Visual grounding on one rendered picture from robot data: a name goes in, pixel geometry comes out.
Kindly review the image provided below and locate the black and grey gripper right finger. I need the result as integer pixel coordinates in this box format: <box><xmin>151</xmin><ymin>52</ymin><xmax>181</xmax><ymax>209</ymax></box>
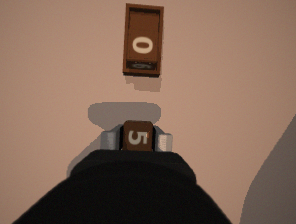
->
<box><xmin>152</xmin><ymin>126</ymin><xmax>173</xmax><ymax>152</ymax></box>

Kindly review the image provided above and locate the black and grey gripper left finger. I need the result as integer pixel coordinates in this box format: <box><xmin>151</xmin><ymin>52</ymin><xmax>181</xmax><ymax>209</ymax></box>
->
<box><xmin>100</xmin><ymin>124</ymin><xmax>124</xmax><ymax>150</ymax></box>

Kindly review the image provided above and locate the brown rectangular tray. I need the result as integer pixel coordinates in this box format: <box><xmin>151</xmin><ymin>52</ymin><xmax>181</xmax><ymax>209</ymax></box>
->
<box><xmin>122</xmin><ymin>3</ymin><xmax>164</xmax><ymax>77</ymax></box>

